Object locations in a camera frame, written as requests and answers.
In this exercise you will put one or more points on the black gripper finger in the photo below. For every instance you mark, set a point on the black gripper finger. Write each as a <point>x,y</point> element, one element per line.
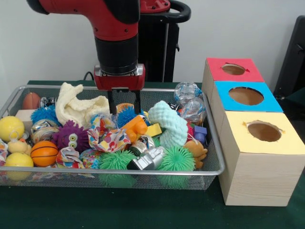
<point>112,102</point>
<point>137,102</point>

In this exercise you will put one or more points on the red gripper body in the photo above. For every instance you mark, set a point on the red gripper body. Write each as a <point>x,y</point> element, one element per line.
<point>119,82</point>

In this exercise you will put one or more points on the colourful polka dot cloth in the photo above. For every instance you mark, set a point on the colourful polka dot cloth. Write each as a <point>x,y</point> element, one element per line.
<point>107,138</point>

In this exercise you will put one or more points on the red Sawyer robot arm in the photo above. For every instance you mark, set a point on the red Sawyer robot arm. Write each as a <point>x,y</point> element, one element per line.
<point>109,24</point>

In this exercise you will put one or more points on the wooden box with three holes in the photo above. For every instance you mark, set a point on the wooden box with three holes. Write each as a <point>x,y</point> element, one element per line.
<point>257,176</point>

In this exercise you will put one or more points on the blue spiky ball with eyes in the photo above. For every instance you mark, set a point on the blue spiky ball with eyes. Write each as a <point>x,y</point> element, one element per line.
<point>126,117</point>

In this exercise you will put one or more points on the cream knitted cloth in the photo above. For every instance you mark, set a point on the cream knitted cloth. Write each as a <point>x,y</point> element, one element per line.
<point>76,107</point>

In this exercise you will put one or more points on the mint green foam cloth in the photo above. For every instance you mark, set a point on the mint green foam cloth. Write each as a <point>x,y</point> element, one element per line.
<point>171,126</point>

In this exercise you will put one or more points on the purple furry monster toy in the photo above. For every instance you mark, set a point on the purple furry monster toy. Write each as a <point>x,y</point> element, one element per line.
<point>64,136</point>

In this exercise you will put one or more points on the green spiky ball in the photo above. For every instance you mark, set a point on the green spiky ball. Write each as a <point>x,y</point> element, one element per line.
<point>116,161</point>
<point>177,160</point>

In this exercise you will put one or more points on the orange toy basketball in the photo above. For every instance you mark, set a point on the orange toy basketball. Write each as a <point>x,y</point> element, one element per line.
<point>44,153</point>

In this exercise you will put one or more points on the dark green table cloth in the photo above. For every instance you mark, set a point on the dark green table cloth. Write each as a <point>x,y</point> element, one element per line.
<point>143,210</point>

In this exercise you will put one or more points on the yellow ball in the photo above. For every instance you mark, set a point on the yellow ball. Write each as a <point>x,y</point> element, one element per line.
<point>18,160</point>

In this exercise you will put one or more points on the black monitor panel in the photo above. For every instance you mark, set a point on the black monitor panel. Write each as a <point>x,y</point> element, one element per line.
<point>293,62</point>

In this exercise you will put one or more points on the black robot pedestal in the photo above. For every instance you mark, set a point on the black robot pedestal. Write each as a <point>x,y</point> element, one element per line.
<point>159,47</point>

